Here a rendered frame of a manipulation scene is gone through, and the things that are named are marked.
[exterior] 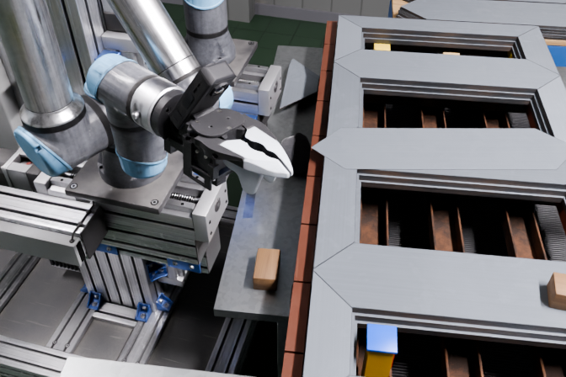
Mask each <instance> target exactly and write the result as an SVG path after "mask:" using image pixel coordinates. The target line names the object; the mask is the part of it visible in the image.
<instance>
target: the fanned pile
mask: <svg viewBox="0 0 566 377"><path fill-rule="evenodd" d="M319 78H320V76H319V75H317V74H316V73H314V72H312V71H311V70H309V69H308V68H306V67H305V66H303V65H302V64H301V63H299V62H298V61H296V60H294V59H293V60H291V64H290V65H289V69H288V73H287V77H286V84H285V88H284V92H283V96H282V100H281V104H280V109H283V108H285V107H287V106H289V105H291V104H293V103H295V102H297V101H300V100H302V99H304V98H306V97H308V96H311V95H313V94H315V93H317V92H318V80H319Z"/></svg>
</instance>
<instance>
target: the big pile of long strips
mask: <svg viewBox="0 0 566 377"><path fill-rule="evenodd" d="M404 1H405V2H407V4H405V5H403V6H401V7H400V9H399V10H398V15H397V16H396V17H397V19H427V20H442V21H457V22H473V23H488V24H518V25H533V26H539V29H540V30H541V32H542V36H543V38H544V39H545V40H566V0H404Z"/></svg>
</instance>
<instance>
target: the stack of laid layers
mask: <svg viewBox="0 0 566 377"><path fill-rule="evenodd" d="M365 43H375V44H389V45H417V46H431V47H446V48H460V49H474V50H502V51H511V54H512V56H513V58H515V59H526V57H525V54H524V52H523V50H522V47H521V43H520V41H519V38H518V37H515V36H500V35H471V34H456V33H441V32H427V31H412V30H397V29H368V28H362V36H361V49H362V50H364V49H365ZM363 94H375V95H388V96H401V97H414V98H438V99H450V100H463V101H476V102H489V103H501V104H525V105H529V107H530V110H531V114H532V117H533V119H534V122H535V125H536V128H537V129H538V130H540V131H542V132H544V133H547V134H549V135H551V136H553V137H555V136H554V134H553V130H552V128H551V125H550V123H549V120H548V118H547V114H546V112H545V109H544V107H543V104H542V101H541V98H540V95H539V93H538V91H537V89H531V88H506V87H493V86H480V85H467V84H454V83H440V82H416V81H402V80H389V79H375V78H363V77H361V78H360V108H359V127H357V128H362V125H363ZM361 187H370V188H381V189H401V190H411V191H422V192H432V193H443V194H463V195H473V196H483V197H495V198H505V199H524V200H535V201H546V202H556V203H562V205H563V209H564V212H565V214H566V161H565V162H564V163H563V164H562V165H561V166H560V167H559V168H558V169H557V170H391V169H357V181H356V206H355V242H354V243H360V188H361ZM351 308H352V327H351V352H350V375H356V348H357V328H365V329H366V328H367V323H370V324H378V325H386V326H395V327H397V332H406V333H413V334H422V335H431V336H439V337H454V338H463V339H471V340H479V341H488V342H503V343H512V344H520V345H529V346H537V347H545V348H561V349H566V329H564V328H556V327H540V326H531V325H522V324H514V323H505V322H497V321H480V320H472V319H463V318H455V317H446V316H430V315H421V314H413V313H404V312H396V311H379V310H370V309H361V308H353V307H351Z"/></svg>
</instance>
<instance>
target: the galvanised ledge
mask: <svg viewBox="0 0 566 377"><path fill-rule="evenodd" d="M293 59H294V60H296V61H298V62H299V63H301V64H302V65H303V66H305V67H306V68H308V69H309V70H311V71H312V72H314V73H316V74H317V75H319V76H320V72H321V65H322V59H323V48H315V47H300V46H287V45H278V47H277V51H276V54H275V60H274V66H281V92H280V95H279V97H278V99H277V101H276V103H275V106H274V108H273V109H272V111H271V115H270V117H269V119H268V121H267V124H268V128H269V129H270V131H271V132H272V133H273V134H274V136H275V137H276V138H277V141H278V142H279V143H280V144H281V142H282V140H284V139H285V138H289V137H291V136H294V135H295V134H296V133H302V134H303V135H305V136H306V137H307V138H308V141H309V144H310V147H311V144H312V132H313V125H314V119H315V112H316V105H317V98H318V93H315V94H313V95H311V96H308V97H306V98H304V99H302V100H300V101H297V102H295V103H293V104H291V105H289V106H287V107H285V108H283V109H280V104H281V100H282V96H283V92H284V88H285V84H286V77H287V73H288V69H289V65H290V64H291V60H293ZM306 183H307V174H303V173H293V175H292V176H290V177H289V178H275V181H274V182H273V183H269V182H267V181H266V180H265V179H264V178H263V179H262V181H261V183H260V185H259V188H258V190H257V192H256V195H255V201H254V212H253V219H244V218H243V211H244V206H245V200H246V195H247V193H246V192H245V191H244V190H243V191H242V195H241V199H240V202H239V206H238V212H237V215H236V220H235V223H234V227H233V230H232V236H231V240H230V243H229V247H228V250H227V257H226V261H225V264H224V268H223V271H222V277H221V281H220V284H219V288H218V291H217V295H216V302H215V305H214V309H213V310H214V316H223V317H231V318H239V319H248V320H256V321H272V322H279V323H288V321H289V314H290V298H291V286H292V284H293V282H294V275H295V268H296V256H297V249H298V242H299V236H300V230H301V223H302V210H303V203H304V197H305V190H306ZM258 248H268V249H279V250H280V270H279V276H278V283H277V289H276V291H270V290H260V289H254V283H253V276H254V266H255V262H256V257H257V251H258Z"/></svg>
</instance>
